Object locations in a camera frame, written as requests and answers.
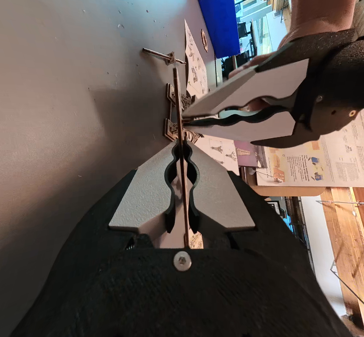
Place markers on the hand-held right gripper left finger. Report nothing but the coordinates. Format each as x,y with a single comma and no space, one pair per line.
142,200

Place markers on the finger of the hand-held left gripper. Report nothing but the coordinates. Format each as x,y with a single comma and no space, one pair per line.
256,86
256,130

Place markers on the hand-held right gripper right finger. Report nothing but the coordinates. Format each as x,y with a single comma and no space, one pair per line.
224,200

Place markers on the punched wooden parts sheet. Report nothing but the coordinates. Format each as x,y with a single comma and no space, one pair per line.
178,106

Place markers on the grey desk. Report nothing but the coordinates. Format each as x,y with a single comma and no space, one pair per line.
71,115

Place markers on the person's left hand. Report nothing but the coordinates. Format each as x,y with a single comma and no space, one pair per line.
321,4

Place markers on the purple picture card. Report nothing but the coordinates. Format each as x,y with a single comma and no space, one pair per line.
246,152

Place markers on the white instruction sheet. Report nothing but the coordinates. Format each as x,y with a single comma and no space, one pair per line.
196,69

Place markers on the printed colour leaflet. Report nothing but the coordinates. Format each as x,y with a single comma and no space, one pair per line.
312,160

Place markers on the brown round wooden piece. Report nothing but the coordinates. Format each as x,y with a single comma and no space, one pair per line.
204,40

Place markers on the wooden tower base model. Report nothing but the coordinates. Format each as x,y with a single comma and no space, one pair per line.
173,128

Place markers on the blue box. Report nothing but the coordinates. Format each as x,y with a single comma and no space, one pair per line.
219,15

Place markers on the wooden rod with square piece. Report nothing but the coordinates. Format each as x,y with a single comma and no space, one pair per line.
170,58

